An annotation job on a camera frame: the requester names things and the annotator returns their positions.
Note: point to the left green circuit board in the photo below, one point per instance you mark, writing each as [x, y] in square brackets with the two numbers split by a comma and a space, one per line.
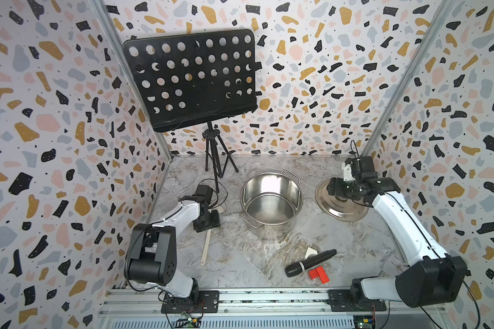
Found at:
[188, 321]

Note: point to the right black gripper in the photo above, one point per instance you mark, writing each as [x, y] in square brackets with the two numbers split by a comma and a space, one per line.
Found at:
[334, 186]

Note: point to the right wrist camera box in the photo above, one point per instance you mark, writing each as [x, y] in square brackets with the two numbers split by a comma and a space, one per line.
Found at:
[347, 172]

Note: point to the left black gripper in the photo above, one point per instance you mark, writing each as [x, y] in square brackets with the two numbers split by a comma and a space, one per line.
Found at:
[215, 222]

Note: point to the green circuit board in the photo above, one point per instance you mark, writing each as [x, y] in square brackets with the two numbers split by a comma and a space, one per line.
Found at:
[188, 321]
[363, 322]

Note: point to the black perforated music stand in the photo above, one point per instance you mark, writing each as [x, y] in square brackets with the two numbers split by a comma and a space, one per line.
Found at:
[191, 79]

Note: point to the stainless steel pot lid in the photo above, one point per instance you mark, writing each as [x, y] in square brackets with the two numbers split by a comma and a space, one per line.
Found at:
[341, 209]

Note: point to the right green circuit board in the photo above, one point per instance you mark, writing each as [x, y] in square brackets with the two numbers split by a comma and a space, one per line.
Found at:
[363, 322]

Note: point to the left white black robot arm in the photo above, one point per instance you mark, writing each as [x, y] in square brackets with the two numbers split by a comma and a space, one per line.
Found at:
[152, 253]

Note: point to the red toy brick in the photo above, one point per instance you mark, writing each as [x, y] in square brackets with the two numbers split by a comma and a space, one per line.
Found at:
[318, 273]

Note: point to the black microphone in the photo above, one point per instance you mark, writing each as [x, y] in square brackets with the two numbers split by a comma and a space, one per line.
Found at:
[298, 267]

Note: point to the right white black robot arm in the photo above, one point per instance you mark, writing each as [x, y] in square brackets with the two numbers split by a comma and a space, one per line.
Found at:
[433, 276]

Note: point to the cream toy brick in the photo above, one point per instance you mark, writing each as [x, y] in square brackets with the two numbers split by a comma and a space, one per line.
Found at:
[310, 252]

